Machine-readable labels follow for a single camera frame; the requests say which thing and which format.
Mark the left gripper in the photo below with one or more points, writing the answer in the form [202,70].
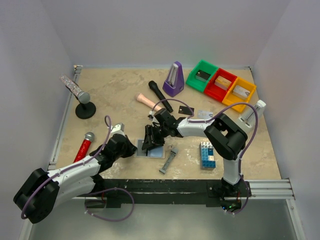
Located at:
[130,147]

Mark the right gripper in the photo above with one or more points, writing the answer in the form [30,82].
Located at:
[155,133]

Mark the beige card holder wallet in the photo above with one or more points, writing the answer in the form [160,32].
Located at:
[155,153]

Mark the black credit card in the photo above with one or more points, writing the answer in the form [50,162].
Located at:
[184,110]

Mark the white VIP credit card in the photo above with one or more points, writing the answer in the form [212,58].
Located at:
[201,114]

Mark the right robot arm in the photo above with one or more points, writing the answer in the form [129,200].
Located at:
[226,137]

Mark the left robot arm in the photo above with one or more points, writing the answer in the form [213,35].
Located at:
[44,190]

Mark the black card in green bin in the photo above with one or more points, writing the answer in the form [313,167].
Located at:
[202,76]

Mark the tan card in red bin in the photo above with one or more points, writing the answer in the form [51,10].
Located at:
[222,83]

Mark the white card in yellow bin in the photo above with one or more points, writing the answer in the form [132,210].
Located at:
[241,92]

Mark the grey truss beam piece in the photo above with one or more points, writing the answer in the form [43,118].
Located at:
[173,152]

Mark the pink microphone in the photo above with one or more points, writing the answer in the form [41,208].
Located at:
[144,100]

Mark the red glitter microphone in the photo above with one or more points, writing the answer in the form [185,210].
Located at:
[89,137]

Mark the black microphone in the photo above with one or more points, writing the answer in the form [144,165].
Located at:
[154,87]

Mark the blue toy brick block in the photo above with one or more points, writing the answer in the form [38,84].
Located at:
[207,156]

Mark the black round microphone stand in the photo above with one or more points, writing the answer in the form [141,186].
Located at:
[85,111]

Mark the purple metronome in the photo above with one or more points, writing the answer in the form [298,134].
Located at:
[175,82]

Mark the glitter microphone on stand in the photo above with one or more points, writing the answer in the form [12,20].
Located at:
[82,96]

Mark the red storage bin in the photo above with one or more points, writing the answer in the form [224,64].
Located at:
[215,92]

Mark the yellow storage bin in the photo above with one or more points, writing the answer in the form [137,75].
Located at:
[230,99]

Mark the green storage bin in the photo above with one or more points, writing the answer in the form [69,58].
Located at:
[205,66]

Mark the white metronome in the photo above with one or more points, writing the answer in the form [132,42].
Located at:
[247,120]

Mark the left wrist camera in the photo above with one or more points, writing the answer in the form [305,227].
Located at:
[118,129]

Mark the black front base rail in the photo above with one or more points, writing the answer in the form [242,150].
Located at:
[208,192]

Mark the aluminium frame rail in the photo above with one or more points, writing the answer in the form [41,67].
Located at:
[53,160]

